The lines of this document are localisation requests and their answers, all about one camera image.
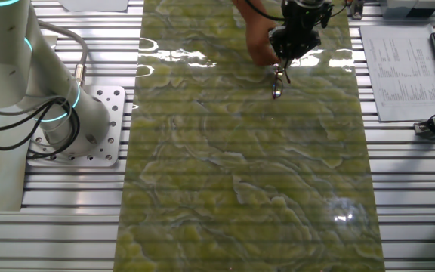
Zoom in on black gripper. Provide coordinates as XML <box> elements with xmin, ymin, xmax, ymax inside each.
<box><xmin>269</xmin><ymin>0</ymin><xmax>328</xmax><ymax>75</ymax></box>

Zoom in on grey box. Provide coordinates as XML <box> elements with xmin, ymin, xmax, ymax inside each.
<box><xmin>379</xmin><ymin>0</ymin><xmax>435</xmax><ymax>20</ymax></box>

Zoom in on brown thin-framed glasses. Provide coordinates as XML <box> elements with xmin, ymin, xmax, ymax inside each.
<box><xmin>271</xmin><ymin>63</ymin><xmax>292</xmax><ymax>100</ymax></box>

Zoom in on densely printed paper sheet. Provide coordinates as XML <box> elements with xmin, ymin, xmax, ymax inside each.
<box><xmin>359</xmin><ymin>24</ymin><xmax>435</xmax><ymax>122</ymax></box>

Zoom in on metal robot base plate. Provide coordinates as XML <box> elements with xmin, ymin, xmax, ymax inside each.
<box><xmin>26</xmin><ymin>85</ymin><xmax>127</xmax><ymax>168</ymax></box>

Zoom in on thick grey base cable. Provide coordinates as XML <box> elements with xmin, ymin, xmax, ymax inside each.
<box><xmin>38</xmin><ymin>20</ymin><xmax>89</xmax><ymax>86</ymax></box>

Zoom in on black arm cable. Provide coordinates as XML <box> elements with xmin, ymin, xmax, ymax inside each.
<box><xmin>243</xmin><ymin>0</ymin><xmax>349</xmax><ymax>23</ymax></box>
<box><xmin>0</xmin><ymin>97</ymin><xmax>82</xmax><ymax>159</ymax></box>

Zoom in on person's forearm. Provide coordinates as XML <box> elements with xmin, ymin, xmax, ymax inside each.
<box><xmin>232</xmin><ymin>0</ymin><xmax>277</xmax><ymax>24</ymax></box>

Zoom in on person's hand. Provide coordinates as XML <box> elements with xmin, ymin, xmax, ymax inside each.
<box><xmin>245</xmin><ymin>20</ymin><xmax>281</xmax><ymax>67</ymax></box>

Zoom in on green marble pattern mat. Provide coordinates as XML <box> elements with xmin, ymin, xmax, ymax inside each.
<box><xmin>113</xmin><ymin>0</ymin><xmax>387</xmax><ymax>272</ymax></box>

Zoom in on blank white paper sheet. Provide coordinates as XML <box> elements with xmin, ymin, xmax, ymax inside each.
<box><xmin>57</xmin><ymin>0</ymin><xmax>130</xmax><ymax>12</ymax></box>

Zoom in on small metal bracket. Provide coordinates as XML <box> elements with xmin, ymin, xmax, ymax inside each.
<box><xmin>349</xmin><ymin>0</ymin><xmax>366</xmax><ymax>20</ymax></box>

